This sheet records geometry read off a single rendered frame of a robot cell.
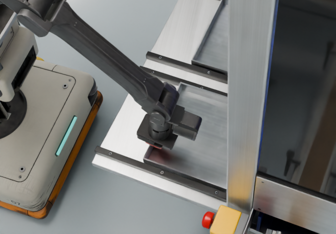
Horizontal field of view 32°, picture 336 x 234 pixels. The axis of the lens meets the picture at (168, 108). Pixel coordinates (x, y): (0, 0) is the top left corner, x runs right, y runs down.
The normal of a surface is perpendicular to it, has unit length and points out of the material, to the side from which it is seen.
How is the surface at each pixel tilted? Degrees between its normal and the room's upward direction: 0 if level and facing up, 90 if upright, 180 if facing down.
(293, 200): 90
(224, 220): 0
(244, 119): 90
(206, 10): 0
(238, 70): 90
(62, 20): 50
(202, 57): 0
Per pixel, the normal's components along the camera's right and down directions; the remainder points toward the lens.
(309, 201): -0.40, 0.81
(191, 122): 0.16, -0.42
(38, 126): -0.08, -0.51
